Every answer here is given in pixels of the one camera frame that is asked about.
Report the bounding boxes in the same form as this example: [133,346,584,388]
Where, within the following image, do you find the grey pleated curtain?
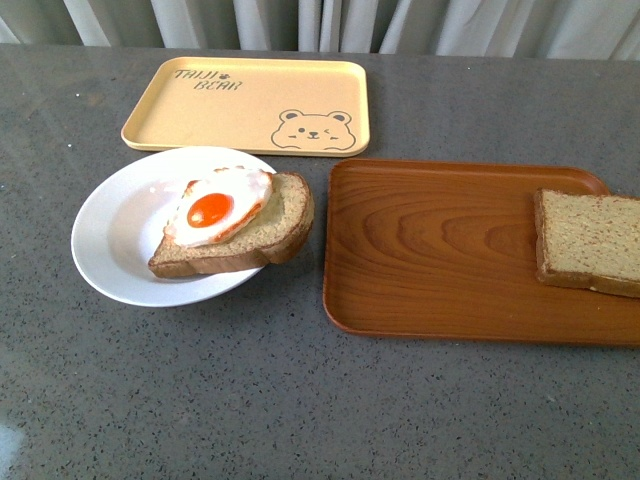
[1,0,639,60]

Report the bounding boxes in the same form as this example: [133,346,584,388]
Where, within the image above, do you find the bread slice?
[148,172,315,278]
[534,189,639,298]

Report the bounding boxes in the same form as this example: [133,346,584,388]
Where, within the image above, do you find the brown wooden tray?
[323,159,639,346]

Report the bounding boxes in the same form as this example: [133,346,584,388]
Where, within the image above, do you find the white round plate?
[71,146,273,307]

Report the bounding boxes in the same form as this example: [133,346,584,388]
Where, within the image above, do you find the fried egg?
[164,166,273,248]

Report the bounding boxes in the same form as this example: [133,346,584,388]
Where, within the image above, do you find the yellow bear serving tray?
[121,57,370,157]

